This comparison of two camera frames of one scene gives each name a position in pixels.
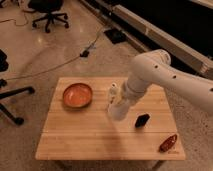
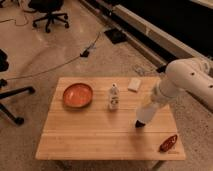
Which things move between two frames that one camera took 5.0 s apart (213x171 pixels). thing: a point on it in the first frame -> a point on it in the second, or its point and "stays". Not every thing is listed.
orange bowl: [77, 95] stays
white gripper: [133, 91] -> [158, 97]
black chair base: [3, 109] stays
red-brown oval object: [169, 143] stays
